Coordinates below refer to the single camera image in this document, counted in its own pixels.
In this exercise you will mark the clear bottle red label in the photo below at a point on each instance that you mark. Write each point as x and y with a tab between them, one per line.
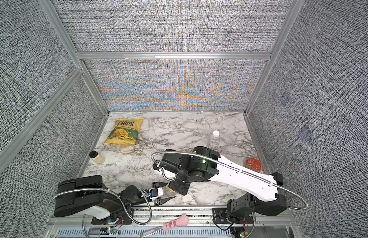
168	192

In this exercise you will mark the pink cat paw stick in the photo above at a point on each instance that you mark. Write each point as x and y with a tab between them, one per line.
182	221

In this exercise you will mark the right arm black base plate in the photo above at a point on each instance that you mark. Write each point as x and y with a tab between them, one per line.
223	220

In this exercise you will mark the round gold tin red lid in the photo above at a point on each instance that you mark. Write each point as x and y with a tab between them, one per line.
253	164

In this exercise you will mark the clear bottle purple label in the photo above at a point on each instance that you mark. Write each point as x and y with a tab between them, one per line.
214	142

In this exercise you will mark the small jar black lid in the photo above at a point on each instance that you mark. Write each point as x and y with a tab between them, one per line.
96	157

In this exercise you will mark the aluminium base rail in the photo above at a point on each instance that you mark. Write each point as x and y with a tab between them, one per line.
200	225

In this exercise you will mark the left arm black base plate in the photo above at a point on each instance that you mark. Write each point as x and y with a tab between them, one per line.
112	220

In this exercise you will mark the white bottle cap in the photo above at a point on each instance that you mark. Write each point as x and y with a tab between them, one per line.
215	133

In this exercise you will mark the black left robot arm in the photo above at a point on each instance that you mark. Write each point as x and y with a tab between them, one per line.
90	196

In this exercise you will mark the yellow green chips bag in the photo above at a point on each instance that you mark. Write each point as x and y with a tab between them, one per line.
124	132

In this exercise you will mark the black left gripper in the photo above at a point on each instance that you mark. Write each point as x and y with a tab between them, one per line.
160	201

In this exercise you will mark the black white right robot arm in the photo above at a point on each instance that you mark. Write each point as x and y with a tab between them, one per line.
205	164

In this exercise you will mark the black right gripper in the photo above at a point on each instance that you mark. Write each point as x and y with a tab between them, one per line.
178	184

